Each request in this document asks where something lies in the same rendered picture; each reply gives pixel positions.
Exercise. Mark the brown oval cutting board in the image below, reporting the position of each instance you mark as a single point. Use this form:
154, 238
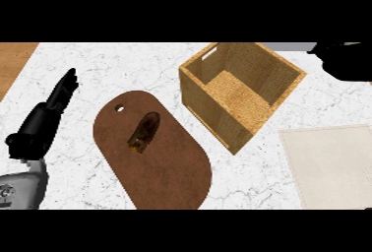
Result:
165, 170

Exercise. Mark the dark brown oblong object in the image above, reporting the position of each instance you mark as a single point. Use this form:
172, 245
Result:
144, 131

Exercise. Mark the grey flat strip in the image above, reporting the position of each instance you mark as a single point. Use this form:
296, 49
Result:
292, 46

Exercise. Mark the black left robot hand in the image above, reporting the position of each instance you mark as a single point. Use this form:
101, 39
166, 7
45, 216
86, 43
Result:
39, 128

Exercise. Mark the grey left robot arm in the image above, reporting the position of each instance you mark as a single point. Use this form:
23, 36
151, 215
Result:
21, 188

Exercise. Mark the square wicker basket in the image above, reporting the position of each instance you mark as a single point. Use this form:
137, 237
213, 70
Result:
237, 95

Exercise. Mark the brown wooden panel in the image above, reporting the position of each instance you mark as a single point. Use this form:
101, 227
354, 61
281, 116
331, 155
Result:
14, 62

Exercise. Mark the beige placemat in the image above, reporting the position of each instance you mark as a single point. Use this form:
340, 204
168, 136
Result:
334, 167

